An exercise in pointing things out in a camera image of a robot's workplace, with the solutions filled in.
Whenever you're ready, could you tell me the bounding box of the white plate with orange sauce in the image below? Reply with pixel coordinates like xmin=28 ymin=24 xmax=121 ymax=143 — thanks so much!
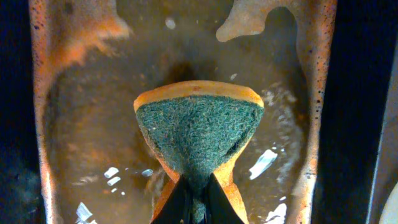
xmin=379 ymin=184 xmax=398 ymax=224

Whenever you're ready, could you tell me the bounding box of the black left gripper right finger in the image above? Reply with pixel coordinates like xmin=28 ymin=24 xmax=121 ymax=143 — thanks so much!
xmin=203 ymin=174 xmax=244 ymax=224

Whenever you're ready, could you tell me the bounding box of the small black sponge tray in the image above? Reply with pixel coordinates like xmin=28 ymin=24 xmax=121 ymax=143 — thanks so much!
xmin=1 ymin=0 xmax=397 ymax=223

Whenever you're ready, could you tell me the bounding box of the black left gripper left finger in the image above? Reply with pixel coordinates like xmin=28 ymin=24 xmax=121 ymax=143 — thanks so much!
xmin=151 ymin=176 xmax=190 ymax=224

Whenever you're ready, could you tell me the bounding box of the yellow green scrub sponge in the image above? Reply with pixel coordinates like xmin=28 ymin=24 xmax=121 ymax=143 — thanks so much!
xmin=134 ymin=80 xmax=264 ymax=223

